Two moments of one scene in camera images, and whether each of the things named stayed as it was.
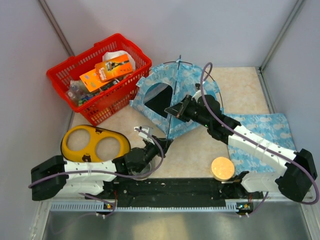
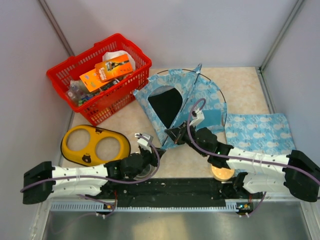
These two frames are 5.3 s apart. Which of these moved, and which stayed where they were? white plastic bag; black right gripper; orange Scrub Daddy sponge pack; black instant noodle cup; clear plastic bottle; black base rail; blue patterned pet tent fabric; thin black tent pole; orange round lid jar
Moved: blue patterned pet tent fabric; black right gripper; thin black tent pole
Stayed: orange round lid jar; orange Scrub Daddy sponge pack; clear plastic bottle; black base rail; white plastic bag; black instant noodle cup
